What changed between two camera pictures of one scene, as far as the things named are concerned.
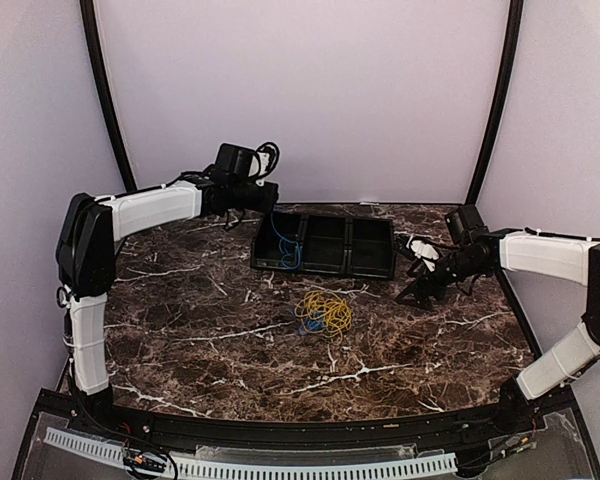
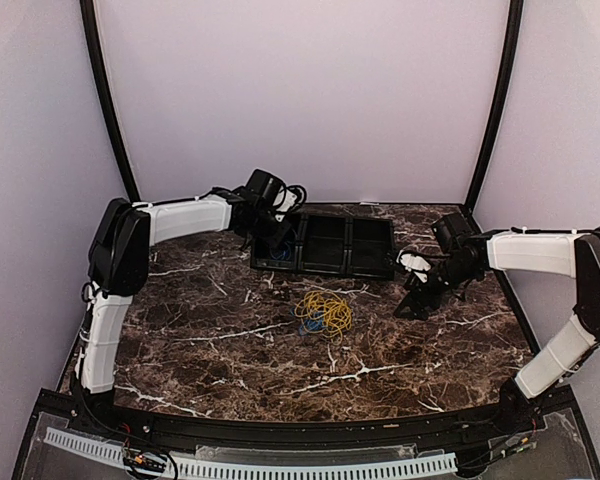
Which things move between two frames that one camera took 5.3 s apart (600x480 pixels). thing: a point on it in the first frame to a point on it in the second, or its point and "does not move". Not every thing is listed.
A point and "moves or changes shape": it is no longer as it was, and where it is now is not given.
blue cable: [314, 322] does not move
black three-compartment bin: [329, 244] does not move
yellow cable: [324, 314] does not move
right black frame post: [511, 62] does not move
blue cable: [291, 241] moves or changes shape
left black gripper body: [243, 198] to [263, 229]
